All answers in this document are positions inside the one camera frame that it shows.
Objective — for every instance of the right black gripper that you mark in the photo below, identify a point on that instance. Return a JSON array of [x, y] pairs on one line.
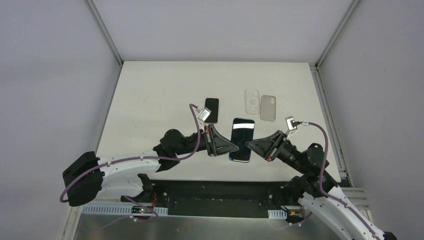
[[276, 146]]

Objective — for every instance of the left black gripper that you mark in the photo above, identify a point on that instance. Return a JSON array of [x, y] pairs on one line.
[[209, 140]]

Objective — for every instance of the blue smartphone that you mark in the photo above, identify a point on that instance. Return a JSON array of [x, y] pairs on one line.
[[242, 131]]

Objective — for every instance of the black smartphone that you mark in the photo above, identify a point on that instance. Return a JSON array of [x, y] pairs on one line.
[[212, 104]]

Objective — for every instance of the clear phone case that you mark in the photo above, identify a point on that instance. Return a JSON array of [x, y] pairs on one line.
[[252, 101]]

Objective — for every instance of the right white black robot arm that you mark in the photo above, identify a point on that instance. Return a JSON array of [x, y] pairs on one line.
[[316, 190]]

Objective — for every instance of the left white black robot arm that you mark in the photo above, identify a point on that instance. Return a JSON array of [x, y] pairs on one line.
[[94, 178]]

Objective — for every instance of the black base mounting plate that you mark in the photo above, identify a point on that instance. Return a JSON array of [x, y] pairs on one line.
[[227, 199]]

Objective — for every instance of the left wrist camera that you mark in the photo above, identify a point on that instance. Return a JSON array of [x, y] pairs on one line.
[[202, 114]]

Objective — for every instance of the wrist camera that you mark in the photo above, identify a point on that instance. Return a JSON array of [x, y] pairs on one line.
[[202, 114], [292, 126]]

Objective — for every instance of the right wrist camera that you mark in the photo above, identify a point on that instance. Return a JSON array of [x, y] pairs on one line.
[[292, 126]]

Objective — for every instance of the right white cable duct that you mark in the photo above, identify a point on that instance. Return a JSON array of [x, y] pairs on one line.
[[277, 214]]

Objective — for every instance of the white cable duct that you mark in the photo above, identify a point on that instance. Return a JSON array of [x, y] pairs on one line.
[[117, 210], [277, 214]]

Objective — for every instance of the aluminium frame rail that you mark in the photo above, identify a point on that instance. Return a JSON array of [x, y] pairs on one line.
[[357, 197]]

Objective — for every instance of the left white cable duct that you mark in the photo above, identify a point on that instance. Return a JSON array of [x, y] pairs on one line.
[[117, 210]]

